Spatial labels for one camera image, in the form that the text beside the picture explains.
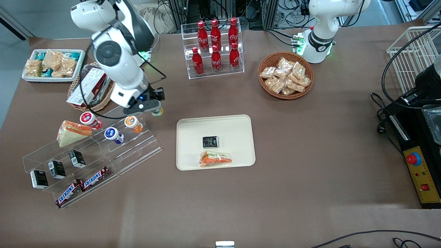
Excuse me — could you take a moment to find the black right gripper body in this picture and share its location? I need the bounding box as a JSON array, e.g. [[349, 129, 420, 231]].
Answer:
[[135, 87, 160, 104]]

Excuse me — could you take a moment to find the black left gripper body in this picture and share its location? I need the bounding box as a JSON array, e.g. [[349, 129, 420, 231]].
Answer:
[[414, 55, 441, 104]]

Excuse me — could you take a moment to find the orange lid gum bottle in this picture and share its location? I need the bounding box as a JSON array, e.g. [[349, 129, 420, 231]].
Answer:
[[124, 115, 143, 134]]

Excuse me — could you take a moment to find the blue lid gum bottle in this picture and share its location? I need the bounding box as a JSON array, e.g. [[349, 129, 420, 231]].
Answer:
[[104, 126, 125, 145]]

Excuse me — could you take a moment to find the red lid gum bottle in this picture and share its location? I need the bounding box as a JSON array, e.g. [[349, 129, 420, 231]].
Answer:
[[80, 111, 103, 131]]

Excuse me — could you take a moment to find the cream plastic tray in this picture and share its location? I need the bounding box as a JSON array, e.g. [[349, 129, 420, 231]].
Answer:
[[176, 114, 256, 171]]

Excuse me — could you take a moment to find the oval wicker basket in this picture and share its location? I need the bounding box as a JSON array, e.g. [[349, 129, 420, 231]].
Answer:
[[68, 61, 116, 113]]

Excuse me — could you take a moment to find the red cola bottle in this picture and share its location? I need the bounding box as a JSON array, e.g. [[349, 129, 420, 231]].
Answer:
[[191, 47, 205, 76], [197, 20, 209, 53], [210, 45, 223, 73], [228, 17, 239, 49], [229, 42, 240, 71], [210, 19, 222, 52]]

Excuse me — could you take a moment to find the clear acrylic stepped rack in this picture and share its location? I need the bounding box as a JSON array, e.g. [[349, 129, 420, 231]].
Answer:
[[22, 103, 163, 210]]

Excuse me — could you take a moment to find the clear acrylic bottle rack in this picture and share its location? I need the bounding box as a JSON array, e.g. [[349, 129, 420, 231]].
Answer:
[[181, 19, 245, 80]]

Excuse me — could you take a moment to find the red white biscuit box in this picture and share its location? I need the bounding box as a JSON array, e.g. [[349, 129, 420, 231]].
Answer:
[[66, 66, 108, 107]]

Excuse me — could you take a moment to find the crumpled beige paper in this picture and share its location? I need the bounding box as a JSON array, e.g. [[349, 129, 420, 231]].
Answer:
[[136, 3, 177, 35]]

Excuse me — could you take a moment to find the white rectangular bin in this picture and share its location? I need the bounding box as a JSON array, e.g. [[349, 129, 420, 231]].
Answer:
[[21, 49, 87, 83]]

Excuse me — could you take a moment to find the wrapped wedge sandwich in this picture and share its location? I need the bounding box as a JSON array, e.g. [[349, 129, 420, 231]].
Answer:
[[57, 120, 93, 148]]

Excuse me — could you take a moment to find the clear rice cracker pack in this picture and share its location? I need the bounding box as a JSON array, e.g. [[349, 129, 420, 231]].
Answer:
[[59, 58, 77, 78], [43, 50, 64, 70], [24, 59, 44, 78]]

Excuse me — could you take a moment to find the wrapped flat sandwich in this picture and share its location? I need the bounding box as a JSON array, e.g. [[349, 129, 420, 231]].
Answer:
[[198, 151, 233, 168]]

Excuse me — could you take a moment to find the black control box yellow panel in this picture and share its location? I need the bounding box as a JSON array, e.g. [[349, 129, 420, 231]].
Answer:
[[383, 103, 441, 210]]

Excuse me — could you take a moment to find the small black carton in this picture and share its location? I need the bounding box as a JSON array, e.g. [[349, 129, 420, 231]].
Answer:
[[30, 169, 49, 189], [68, 149, 86, 168], [48, 160, 66, 179]]

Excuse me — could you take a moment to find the snickers bar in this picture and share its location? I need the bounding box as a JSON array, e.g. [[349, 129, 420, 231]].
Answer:
[[81, 166, 110, 191], [55, 179, 83, 208]]

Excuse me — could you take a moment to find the round brown wicker basket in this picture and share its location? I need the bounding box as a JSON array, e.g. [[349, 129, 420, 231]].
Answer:
[[257, 51, 315, 101]]

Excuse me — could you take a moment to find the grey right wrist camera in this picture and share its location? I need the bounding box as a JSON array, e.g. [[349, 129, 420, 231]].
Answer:
[[123, 101, 162, 115]]

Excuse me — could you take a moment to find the white wire basket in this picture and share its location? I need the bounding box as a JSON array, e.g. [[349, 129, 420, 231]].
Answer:
[[386, 25, 441, 94]]

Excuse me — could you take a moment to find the thick black cable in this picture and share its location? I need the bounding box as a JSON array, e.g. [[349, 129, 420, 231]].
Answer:
[[380, 22, 441, 111]]

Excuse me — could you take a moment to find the coiled black cable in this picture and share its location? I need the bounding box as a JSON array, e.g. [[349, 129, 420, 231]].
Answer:
[[370, 92, 391, 135]]

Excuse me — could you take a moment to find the thin black floor cable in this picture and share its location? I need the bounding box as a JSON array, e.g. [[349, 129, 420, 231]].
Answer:
[[309, 229, 441, 248]]

